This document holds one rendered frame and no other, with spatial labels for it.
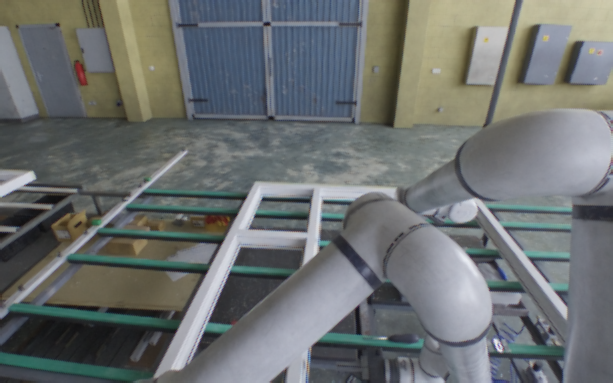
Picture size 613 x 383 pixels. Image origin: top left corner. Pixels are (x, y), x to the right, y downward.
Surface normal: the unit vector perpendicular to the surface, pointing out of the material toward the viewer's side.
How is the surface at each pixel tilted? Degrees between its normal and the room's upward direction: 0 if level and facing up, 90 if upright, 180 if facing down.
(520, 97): 90
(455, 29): 90
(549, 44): 90
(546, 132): 50
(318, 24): 90
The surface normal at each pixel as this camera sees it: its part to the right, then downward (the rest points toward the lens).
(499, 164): -0.84, 0.25
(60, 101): -0.09, 0.47
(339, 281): -0.09, -0.17
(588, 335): -0.98, -0.05
